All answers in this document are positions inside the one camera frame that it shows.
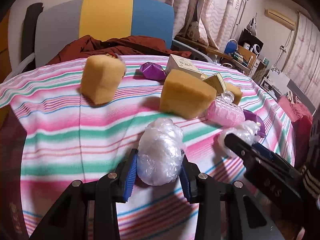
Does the blue desk fan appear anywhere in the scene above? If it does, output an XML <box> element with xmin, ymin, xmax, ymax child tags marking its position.
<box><xmin>224</xmin><ymin>39</ymin><xmax>238</xmax><ymax>55</ymax></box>

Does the cream cardboard box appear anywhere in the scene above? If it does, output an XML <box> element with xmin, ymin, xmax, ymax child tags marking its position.
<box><xmin>165</xmin><ymin>54</ymin><xmax>207</xmax><ymax>80</ymax></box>

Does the purple shiny wrapper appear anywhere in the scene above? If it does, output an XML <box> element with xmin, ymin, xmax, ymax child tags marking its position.
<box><xmin>139</xmin><ymin>62</ymin><xmax>167</xmax><ymax>81</ymax></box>

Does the striped pink green bedsheet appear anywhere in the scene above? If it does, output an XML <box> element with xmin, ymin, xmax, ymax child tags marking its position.
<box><xmin>1</xmin><ymin>55</ymin><xmax>295</xmax><ymax>239</ymax></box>

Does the small cream green box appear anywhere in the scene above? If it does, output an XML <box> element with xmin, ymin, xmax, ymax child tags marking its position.
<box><xmin>203</xmin><ymin>73</ymin><xmax>226</xmax><ymax>95</ymax></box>

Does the purple pouch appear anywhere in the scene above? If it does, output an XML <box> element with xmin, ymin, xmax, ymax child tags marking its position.
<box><xmin>244</xmin><ymin>109</ymin><xmax>266</xmax><ymax>138</ymax></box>

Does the dark red blanket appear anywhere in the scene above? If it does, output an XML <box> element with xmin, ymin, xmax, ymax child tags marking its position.
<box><xmin>47</xmin><ymin>35</ymin><xmax>191</xmax><ymax>64</ymax></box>

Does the cluttered wooden desk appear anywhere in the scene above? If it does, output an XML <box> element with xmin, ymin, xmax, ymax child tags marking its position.
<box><xmin>175</xmin><ymin>36</ymin><xmax>259</xmax><ymax>77</ymax></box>

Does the wall air conditioner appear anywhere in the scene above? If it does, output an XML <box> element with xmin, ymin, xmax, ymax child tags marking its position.
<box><xmin>265</xmin><ymin>9</ymin><xmax>296</xmax><ymax>30</ymax></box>

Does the small yellow sponge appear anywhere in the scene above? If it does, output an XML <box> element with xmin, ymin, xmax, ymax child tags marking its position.
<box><xmin>226</xmin><ymin>82</ymin><xmax>243</xmax><ymax>105</ymax></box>

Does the patterned beige curtain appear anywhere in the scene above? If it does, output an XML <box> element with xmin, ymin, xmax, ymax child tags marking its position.
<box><xmin>99</xmin><ymin>0</ymin><xmax>320</xmax><ymax>111</ymax></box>

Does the black rolled mat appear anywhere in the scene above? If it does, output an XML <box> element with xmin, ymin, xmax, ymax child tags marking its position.
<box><xmin>21</xmin><ymin>3</ymin><xmax>43</xmax><ymax>61</ymax></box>

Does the clear plastic ball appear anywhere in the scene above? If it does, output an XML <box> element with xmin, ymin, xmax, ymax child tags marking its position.
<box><xmin>137</xmin><ymin>118</ymin><xmax>184</xmax><ymax>186</ymax></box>

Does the pink hair roller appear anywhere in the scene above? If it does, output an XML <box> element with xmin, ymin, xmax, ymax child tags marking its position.
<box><xmin>206</xmin><ymin>90</ymin><xmax>245</xmax><ymax>127</ymax></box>

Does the large yellow sponge block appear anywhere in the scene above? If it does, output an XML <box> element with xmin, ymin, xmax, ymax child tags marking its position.
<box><xmin>159</xmin><ymin>69</ymin><xmax>217</xmax><ymax>119</ymax></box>

